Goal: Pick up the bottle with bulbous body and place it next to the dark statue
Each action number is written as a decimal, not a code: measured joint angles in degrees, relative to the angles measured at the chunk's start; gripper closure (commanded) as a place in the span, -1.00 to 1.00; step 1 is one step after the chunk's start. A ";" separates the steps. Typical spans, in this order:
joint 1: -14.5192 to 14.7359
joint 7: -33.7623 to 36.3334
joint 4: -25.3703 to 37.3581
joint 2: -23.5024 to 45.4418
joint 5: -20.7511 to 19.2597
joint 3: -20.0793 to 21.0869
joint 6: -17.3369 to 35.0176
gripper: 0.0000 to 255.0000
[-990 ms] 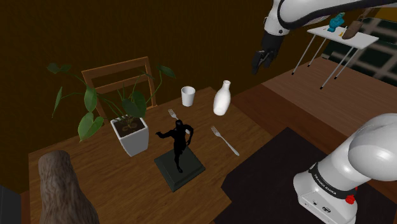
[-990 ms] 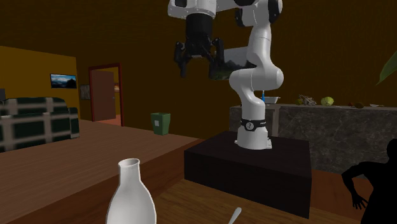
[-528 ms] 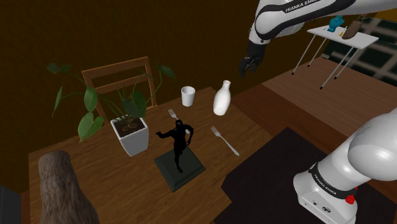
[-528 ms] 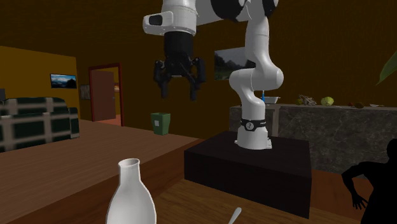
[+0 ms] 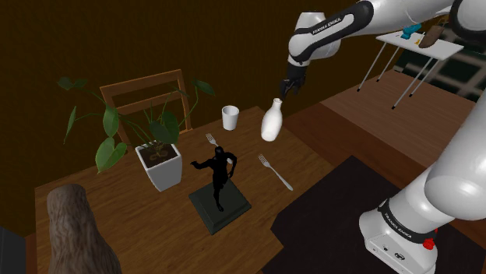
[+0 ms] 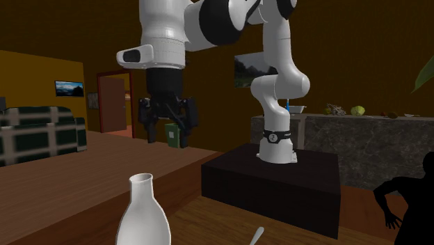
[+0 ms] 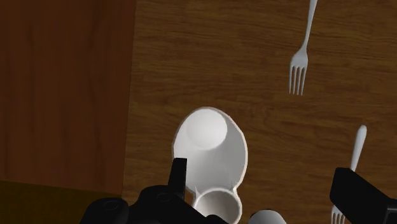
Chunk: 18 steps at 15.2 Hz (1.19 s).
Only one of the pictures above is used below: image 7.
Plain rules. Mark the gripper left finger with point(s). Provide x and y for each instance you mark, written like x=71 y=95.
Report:
x=161 y=204

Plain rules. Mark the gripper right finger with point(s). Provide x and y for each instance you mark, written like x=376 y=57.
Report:
x=359 y=195

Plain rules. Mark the white fork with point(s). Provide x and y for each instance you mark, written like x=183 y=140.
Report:
x=299 y=60
x=358 y=145

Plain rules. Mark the white mug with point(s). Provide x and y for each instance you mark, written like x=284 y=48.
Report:
x=214 y=161

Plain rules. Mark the white round object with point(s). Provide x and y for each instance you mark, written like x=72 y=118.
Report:
x=266 y=217

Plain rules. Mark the wooden table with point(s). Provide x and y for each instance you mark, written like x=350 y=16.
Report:
x=217 y=56

